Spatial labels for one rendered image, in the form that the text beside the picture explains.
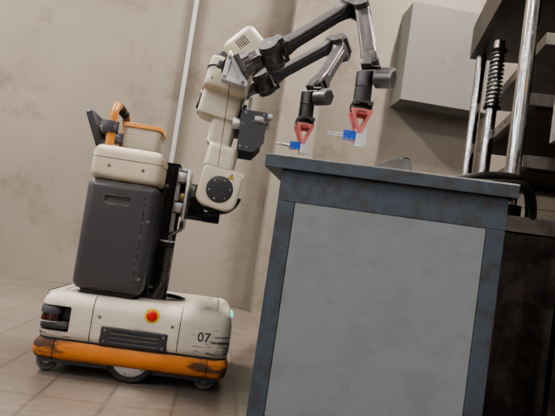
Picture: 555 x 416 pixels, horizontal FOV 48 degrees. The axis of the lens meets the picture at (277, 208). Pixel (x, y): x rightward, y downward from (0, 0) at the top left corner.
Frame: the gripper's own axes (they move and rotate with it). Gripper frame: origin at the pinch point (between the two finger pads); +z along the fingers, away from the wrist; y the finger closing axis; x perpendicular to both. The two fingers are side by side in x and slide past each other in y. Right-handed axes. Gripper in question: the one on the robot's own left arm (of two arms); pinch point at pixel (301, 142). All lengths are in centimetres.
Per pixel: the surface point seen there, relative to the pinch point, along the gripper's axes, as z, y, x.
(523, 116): -21, -10, -83
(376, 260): 42, -68, -17
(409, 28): -154, 254, -107
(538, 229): 22, -16, -91
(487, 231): 30, -75, -44
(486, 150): -22, 63, -101
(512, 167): -1, -10, -81
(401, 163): 4.1, -10.9, -37.0
